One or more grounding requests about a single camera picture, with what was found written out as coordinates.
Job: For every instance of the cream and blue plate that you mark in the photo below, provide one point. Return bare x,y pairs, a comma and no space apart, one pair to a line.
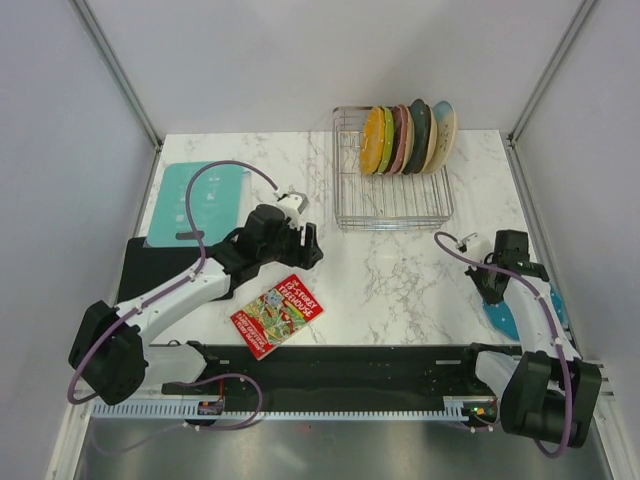
442,139

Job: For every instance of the pink polka dot plate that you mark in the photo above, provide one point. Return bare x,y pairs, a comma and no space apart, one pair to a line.
400,147

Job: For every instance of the orange polka dot plate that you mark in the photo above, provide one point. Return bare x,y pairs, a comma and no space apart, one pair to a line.
373,140

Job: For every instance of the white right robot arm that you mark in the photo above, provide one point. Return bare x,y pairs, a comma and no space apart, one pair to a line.
549,393

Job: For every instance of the blue polka dot plate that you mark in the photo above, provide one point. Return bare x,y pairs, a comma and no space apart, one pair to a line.
502,320

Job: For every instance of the wire dish rack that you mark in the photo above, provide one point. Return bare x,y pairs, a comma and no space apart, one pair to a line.
381,202

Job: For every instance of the dark teal plate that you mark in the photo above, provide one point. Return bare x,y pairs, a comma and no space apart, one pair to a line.
422,120

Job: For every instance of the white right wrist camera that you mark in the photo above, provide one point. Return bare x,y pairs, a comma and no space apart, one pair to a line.
475,246

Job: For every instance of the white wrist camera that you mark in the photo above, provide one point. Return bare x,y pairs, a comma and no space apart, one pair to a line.
293,204
475,246

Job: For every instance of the red children's book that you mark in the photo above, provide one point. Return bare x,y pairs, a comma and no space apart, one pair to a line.
275,316

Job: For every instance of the teal cutting board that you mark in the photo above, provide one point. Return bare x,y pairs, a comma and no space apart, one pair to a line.
219,199

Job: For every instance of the green polka dot plate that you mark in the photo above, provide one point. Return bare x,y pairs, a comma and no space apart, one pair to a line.
389,129

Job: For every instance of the white slotted cable duct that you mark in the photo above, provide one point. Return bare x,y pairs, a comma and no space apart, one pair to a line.
183,408

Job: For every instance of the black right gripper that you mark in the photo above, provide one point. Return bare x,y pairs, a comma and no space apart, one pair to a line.
487,297

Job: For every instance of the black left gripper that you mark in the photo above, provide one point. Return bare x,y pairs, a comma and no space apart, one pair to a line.
307,256

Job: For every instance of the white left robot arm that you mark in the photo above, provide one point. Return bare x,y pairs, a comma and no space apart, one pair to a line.
114,351

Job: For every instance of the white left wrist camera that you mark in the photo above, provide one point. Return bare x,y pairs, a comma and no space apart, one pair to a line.
293,204

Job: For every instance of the black mat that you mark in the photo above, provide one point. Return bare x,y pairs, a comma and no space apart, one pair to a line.
146,268

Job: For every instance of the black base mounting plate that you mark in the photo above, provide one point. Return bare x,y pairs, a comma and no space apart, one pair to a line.
340,377

